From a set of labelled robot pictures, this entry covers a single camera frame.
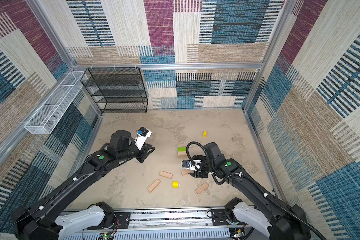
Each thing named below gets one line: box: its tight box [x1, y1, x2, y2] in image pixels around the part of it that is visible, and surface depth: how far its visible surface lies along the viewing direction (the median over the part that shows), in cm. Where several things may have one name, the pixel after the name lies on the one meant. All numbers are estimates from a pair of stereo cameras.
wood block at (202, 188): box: [195, 182, 209, 195], surface depth 84 cm
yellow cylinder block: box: [172, 181, 179, 189], surface depth 85 cm
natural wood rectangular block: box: [177, 151, 188, 158], surface depth 96 cm
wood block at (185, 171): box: [181, 169, 195, 176], surface depth 89 cm
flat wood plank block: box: [158, 170, 173, 179], surface depth 89 cm
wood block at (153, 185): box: [147, 178, 161, 193], surface depth 86 cm
